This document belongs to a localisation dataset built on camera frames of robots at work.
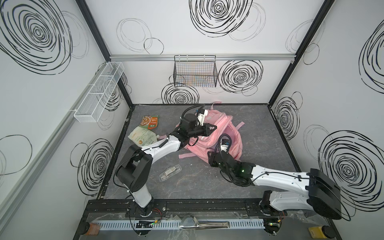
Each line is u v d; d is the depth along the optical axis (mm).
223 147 710
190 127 664
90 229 622
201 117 755
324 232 604
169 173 841
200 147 847
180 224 634
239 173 597
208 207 754
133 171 454
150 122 1082
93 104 745
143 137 996
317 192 408
